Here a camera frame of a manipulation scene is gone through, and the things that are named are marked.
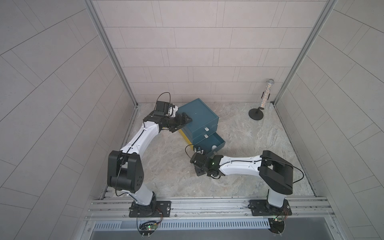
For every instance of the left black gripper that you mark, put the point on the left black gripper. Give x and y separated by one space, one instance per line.
178 124

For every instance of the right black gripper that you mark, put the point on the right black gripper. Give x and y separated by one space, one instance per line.
196 166

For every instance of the teal three-drawer cabinet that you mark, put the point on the teal three-drawer cabinet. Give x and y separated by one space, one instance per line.
202 131

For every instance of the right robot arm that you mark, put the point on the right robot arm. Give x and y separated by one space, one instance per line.
276 172

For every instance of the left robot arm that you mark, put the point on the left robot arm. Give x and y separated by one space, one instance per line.
125 170

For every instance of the left circuit board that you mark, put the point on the left circuit board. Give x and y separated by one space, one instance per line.
146 229

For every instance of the circuit board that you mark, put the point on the circuit board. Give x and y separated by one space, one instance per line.
146 229
277 226

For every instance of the right circuit board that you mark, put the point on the right circuit board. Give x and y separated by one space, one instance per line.
277 226

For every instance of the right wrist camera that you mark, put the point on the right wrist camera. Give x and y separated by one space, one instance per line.
199 149

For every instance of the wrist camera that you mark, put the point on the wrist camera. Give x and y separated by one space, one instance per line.
165 109
199 149

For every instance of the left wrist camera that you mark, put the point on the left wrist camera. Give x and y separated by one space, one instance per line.
165 109

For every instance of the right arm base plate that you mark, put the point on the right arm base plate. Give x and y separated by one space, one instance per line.
263 208

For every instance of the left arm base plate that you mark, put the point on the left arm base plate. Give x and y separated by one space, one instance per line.
157 210

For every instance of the aluminium mounting rail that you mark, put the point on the aluminium mounting rail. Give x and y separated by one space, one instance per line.
209 208

